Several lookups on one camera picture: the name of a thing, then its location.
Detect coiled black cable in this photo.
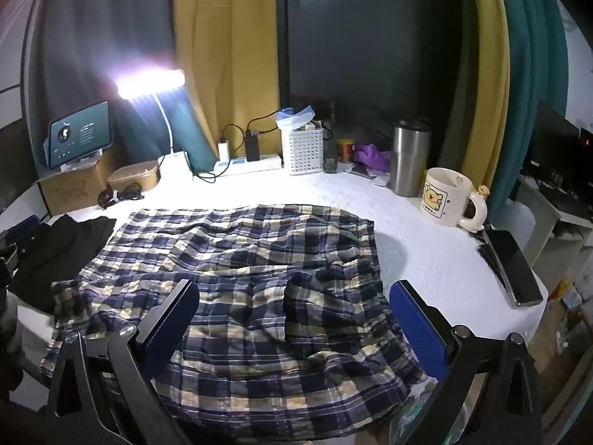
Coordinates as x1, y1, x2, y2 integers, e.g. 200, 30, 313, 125
97, 182, 144, 207

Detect purple cloth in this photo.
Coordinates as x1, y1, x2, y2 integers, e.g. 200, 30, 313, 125
353, 144, 394, 172

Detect plaid pants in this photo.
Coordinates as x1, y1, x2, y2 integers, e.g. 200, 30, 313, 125
39, 203, 438, 441

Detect white cartoon mug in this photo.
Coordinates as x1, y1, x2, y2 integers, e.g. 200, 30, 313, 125
421, 168, 492, 231

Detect cardboard box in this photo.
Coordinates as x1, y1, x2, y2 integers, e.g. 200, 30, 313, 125
37, 148, 121, 204

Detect black smartphone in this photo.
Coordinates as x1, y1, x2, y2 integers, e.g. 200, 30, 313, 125
482, 228, 544, 307

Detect brown lidded food container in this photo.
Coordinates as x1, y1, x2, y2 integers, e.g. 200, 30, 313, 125
106, 160, 162, 192

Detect white shelf unit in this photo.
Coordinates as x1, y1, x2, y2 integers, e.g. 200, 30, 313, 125
510, 176, 593, 279

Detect teal curtain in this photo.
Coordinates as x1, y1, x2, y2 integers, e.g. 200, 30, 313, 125
28, 0, 218, 172
486, 0, 570, 214

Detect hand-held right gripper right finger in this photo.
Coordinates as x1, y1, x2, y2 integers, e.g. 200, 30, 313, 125
389, 279, 546, 445

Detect white perforated basket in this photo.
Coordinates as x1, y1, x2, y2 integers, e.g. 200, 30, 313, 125
282, 126, 324, 176

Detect tablet with dark screen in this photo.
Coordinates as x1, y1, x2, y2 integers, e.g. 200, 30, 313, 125
49, 101, 113, 168

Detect black cloth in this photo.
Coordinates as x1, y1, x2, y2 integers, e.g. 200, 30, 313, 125
9, 215, 117, 313

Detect stainless steel tumbler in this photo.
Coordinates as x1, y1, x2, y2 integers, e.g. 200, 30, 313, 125
391, 121, 433, 198

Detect black adapter cable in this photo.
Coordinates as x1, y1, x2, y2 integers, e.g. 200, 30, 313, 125
246, 112, 281, 135

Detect yellow curtain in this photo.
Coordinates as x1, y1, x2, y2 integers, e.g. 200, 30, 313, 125
435, 0, 510, 186
173, 0, 288, 172

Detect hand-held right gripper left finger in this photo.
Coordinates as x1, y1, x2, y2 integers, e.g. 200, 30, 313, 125
46, 279, 201, 445

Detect white papers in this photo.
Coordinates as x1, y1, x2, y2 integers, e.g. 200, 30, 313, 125
343, 163, 394, 187

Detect black monitor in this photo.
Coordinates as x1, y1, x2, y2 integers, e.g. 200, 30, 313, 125
523, 97, 593, 186

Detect white desk lamp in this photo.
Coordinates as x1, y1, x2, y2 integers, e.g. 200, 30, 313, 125
116, 69, 193, 181

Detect dark flat device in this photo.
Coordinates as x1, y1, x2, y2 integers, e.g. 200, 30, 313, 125
477, 243, 515, 295

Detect clear blue plastic bag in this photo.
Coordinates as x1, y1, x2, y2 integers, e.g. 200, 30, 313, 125
276, 106, 317, 127

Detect white power strip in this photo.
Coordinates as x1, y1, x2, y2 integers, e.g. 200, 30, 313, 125
214, 154, 282, 177

